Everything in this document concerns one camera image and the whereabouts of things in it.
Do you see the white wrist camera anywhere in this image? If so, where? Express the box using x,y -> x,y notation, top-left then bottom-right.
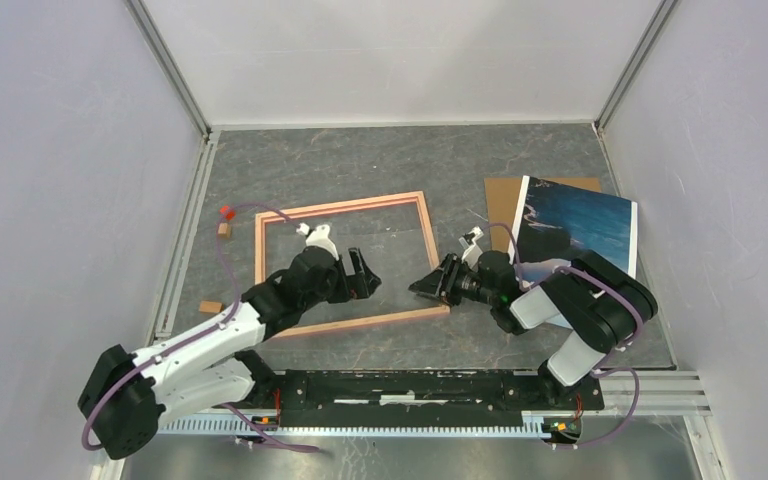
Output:
458,226 -> 484,269
296,222 -> 339,260

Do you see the brown cardboard backing board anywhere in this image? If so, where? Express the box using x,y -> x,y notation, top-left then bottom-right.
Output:
484,175 -> 610,263

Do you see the small red cube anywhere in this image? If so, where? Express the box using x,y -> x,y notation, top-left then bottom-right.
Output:
219,205 -> 236,221

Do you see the small wooden block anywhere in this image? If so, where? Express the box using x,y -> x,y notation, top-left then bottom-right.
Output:
198,301 -> 224,315

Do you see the small wooden cube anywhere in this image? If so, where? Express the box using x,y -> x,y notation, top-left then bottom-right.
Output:
217,222 -> 232,239

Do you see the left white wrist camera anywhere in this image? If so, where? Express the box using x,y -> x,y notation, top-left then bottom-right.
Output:
296,222 -> 339,260

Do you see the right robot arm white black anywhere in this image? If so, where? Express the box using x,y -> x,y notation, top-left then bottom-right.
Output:
409,250 -> 658,408

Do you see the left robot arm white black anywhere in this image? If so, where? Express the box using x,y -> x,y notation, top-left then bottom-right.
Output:
77,246 -> 382,460

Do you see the blue sea photo print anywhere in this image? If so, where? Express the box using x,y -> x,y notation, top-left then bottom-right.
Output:
500,176 -> 638,284

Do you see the aluminium rail frame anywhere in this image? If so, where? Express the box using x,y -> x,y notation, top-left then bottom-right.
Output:
102,0 -> 223,480

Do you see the white slotted cable duct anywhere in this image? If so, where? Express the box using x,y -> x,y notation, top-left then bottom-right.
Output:
158,412 -> 562,440

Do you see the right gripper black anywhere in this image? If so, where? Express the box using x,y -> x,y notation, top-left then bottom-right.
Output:
408,252 -> 497,307

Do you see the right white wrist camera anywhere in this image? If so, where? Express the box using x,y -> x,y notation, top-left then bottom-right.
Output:
458,226 -> 484,269

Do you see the pink wooden picture frame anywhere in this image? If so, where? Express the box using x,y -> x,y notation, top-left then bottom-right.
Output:
254,191 -> 450,338

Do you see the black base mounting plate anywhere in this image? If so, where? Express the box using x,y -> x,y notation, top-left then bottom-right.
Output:
210,368 -> 605,429

